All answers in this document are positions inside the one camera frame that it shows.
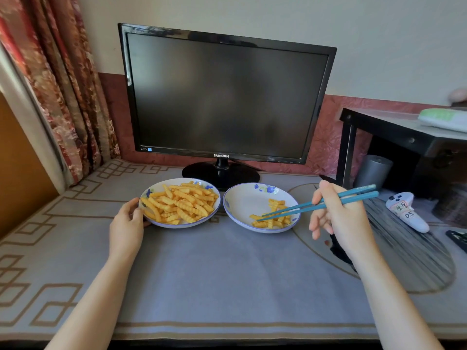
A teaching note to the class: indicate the small heap of crinkle fries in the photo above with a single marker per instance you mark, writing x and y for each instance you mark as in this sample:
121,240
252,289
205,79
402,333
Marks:
272,220

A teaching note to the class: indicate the person's right hand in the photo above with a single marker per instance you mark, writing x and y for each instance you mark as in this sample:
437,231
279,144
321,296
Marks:
346,222

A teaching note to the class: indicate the white blue-flowered plate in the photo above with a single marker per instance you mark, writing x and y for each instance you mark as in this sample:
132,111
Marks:
244,204
155,187

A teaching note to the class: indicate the person's right forearm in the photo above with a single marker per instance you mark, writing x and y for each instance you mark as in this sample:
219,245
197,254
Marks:
390,306

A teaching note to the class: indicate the teal chopstick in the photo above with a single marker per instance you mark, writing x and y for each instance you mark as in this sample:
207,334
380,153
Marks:
355,190
359,197

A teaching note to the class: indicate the person's left thumb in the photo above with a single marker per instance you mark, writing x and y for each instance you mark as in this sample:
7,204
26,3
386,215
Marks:
140,217

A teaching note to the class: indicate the white curtain lining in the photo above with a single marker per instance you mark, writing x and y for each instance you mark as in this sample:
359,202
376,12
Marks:
33,120

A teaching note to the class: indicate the grey cylindrical container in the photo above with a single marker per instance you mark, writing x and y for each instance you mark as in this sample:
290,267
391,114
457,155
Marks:
372,171

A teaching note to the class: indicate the black side table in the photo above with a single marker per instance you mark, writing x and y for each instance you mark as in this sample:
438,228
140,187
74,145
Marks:
394,131

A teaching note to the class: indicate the pile of crinkle fries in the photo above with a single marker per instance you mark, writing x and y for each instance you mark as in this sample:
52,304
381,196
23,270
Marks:
182,204

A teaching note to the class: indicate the grey patterned table cloth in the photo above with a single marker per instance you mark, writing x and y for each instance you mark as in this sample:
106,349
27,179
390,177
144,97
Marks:
219,280

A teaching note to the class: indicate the person's left hand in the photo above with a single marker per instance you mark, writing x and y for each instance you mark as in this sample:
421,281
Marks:
124,233

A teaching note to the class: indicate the pink round object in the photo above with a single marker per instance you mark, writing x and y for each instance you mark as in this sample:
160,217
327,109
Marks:
459,96

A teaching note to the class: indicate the black computer monitor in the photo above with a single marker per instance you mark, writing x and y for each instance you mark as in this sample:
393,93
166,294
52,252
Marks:
226,98

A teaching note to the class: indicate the green and white packet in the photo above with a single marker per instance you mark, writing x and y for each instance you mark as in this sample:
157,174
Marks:
443,119

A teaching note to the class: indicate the flat black device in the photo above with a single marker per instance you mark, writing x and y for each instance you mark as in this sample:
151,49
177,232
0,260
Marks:
459,239

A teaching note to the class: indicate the person's left forearm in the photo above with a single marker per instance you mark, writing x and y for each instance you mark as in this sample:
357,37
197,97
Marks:
95,309

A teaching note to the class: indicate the white handheld controller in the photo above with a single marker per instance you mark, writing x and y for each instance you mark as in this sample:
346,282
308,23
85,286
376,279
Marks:
405,211

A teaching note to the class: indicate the red floral curtain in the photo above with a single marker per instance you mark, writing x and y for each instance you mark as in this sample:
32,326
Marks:
69,87

